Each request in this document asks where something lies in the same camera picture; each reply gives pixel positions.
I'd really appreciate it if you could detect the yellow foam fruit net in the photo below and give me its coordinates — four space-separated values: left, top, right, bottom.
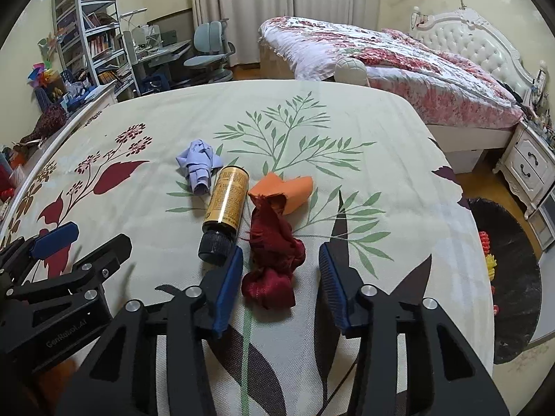
485 253 497 282

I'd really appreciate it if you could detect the red foam fruit net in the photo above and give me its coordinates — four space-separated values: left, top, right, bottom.
479 231 490 257

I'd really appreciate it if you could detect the lavender paper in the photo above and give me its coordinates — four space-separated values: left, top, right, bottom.
176 139 223 196

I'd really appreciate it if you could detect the red gold cylindrical can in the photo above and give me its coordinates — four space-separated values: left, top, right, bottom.
198 165 249 266

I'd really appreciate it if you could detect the dark red ribbon bundle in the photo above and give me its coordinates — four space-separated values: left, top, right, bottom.
242 194 306 310

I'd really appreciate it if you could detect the orange paper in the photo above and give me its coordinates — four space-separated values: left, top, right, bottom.
248 172 313 215

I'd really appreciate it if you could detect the red plastic bag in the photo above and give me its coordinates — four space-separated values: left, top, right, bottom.
490 286 500 315

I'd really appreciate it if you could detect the black lined trash bin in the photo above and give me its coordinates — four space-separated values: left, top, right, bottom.
469 198 542 364

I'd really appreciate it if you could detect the dark red knitted item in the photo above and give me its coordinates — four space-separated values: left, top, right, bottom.
20 104 67 144

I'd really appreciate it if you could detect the floral leaf bedsheet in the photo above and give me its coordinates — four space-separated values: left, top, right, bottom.
1 80 494 415

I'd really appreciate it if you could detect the colourful paper pinwheel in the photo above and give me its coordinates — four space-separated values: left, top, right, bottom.
27 62 59 88

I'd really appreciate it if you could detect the plastic drawer storage unit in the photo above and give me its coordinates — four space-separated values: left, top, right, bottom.
529 190 555 251

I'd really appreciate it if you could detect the grey study desk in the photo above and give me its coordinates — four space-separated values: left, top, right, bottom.
132 40 192 81

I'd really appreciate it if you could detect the white curved bookshelf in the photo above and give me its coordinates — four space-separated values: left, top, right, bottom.
52 0 139 102

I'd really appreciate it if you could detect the white two-drawer nightstand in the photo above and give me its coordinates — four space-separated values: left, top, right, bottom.
493 119 554 220

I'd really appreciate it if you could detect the grey ergonomic desk chair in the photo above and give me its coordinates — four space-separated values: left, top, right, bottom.
183 19 236 86

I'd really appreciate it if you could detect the pink floral quilt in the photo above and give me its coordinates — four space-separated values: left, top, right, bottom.
259 16 524 130

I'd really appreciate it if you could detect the white tufted double bed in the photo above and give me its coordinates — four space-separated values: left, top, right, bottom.
259 9 538 163

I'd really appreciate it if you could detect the white round bedpost knob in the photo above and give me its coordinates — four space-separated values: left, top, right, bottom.
334 57 370 87

